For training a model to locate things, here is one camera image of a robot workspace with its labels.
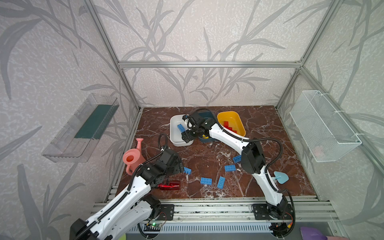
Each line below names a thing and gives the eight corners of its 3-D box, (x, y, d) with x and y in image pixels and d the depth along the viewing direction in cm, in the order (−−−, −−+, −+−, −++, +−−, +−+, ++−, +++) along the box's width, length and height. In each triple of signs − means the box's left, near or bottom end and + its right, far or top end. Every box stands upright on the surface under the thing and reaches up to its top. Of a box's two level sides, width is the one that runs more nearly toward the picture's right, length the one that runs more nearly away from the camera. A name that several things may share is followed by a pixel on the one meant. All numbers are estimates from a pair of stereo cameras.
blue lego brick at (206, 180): (200, 183, 85) (200, 182, 83) (200, 178, 87) (200, 176, 85) (212, 184, 84) (212, 183, 83) (212, 179, 86) (212, 178, 85)
